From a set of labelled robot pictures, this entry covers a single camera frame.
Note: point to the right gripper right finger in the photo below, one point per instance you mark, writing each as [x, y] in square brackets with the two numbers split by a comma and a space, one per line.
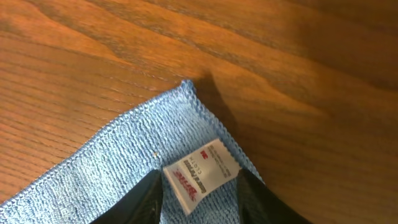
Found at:
[258, 205]

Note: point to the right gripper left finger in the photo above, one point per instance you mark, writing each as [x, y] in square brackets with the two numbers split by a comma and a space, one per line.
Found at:
[141, 205]

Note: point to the blue microfiber cloth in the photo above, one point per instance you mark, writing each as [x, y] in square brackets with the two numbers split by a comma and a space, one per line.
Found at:
[151, 136]

